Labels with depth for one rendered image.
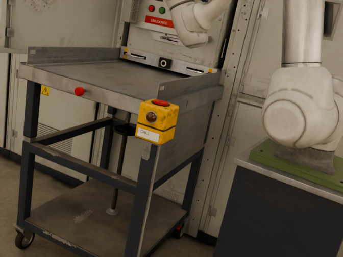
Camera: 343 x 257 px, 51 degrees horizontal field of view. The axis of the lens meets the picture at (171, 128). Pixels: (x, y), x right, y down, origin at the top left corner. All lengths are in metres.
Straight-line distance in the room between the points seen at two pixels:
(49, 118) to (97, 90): 1.11
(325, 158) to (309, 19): 0.43
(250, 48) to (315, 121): 0.89
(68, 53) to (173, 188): 0.91
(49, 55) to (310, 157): 1.05
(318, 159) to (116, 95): 0.68
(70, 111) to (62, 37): 0.54
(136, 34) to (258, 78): 0.66
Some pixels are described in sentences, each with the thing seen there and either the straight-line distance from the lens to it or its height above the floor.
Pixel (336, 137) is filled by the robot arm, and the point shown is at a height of 0.88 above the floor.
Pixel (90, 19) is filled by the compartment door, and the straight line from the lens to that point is 1.95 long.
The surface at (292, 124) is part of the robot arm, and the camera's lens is 0.90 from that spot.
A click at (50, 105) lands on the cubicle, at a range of 2.33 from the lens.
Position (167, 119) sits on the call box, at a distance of 0.91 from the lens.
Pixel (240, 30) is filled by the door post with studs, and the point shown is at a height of 1.12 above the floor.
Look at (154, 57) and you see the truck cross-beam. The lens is 1.87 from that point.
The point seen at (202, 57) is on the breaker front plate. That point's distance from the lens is 1.78.
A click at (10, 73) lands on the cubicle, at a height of 0.58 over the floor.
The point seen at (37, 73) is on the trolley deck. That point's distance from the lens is 1.45.
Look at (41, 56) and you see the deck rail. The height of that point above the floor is 0.88.
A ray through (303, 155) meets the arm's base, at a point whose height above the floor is 0.80.
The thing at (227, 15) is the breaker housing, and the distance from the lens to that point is 1.78.
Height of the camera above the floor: 1.12
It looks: 17 degrees down
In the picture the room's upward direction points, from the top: 11 degrees clockwise
